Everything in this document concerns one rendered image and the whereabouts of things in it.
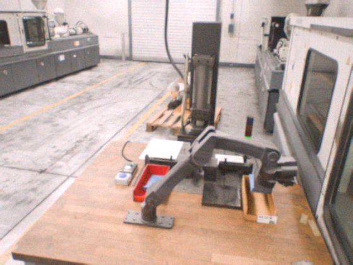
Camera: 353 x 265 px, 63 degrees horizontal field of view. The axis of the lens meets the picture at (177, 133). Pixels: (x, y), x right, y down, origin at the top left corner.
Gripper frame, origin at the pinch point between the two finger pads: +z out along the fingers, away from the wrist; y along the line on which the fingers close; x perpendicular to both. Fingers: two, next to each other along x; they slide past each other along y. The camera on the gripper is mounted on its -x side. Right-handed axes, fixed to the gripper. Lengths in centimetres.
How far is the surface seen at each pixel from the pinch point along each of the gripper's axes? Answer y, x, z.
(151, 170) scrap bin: 12, 51, 18
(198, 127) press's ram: 27.0, 29.0, -3.9
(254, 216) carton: -11.2, 1.6, 2.3
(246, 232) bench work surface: -18.6, 4.7, 0.6
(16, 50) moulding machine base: 377, 447, 257
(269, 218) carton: -11.1, -4.4, 2.1
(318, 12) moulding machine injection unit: 444, -136, 177
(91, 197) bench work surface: -11, 73, 7
